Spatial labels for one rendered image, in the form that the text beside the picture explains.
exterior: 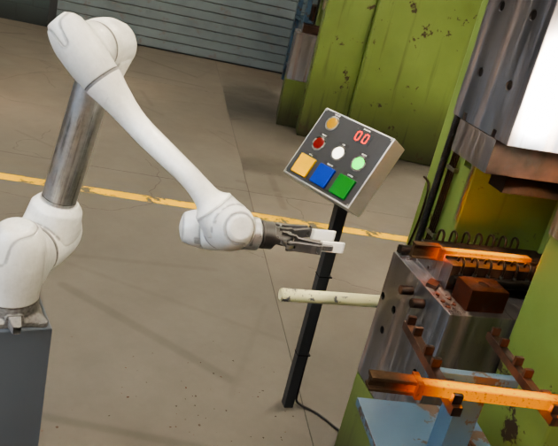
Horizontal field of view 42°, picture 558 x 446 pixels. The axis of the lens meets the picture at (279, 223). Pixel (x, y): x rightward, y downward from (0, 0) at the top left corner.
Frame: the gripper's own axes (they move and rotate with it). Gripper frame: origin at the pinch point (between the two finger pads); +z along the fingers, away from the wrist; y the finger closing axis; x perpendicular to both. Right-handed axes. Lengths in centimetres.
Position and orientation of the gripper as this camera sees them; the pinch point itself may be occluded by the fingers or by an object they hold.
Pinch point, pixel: (329, 241)
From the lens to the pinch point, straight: 198.0
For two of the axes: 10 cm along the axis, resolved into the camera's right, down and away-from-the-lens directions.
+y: 2.5, 4.1, -8.8
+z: 9.4, 1.0, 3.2
